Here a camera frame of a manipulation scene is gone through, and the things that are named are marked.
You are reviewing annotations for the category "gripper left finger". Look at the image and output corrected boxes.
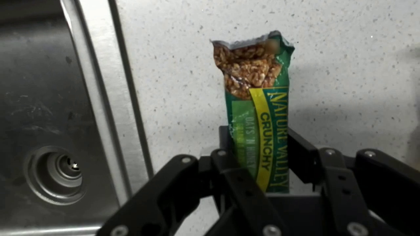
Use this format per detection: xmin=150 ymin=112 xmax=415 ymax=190
xmin=96 ymin=126 xmax=286 ymax=236

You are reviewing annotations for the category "green snack bar packet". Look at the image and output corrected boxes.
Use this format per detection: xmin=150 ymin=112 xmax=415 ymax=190
xmin=210 ymin=30 xmax=295 ymax=194

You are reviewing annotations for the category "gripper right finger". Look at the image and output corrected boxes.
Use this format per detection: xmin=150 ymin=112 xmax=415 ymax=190
xmin=287 ymin=128 xmax=420 ymax=236

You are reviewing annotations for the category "stainless steel sink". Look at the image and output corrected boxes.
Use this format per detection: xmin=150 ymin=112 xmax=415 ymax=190
xmin=0 ymin=0 xmax=155 ymax=236

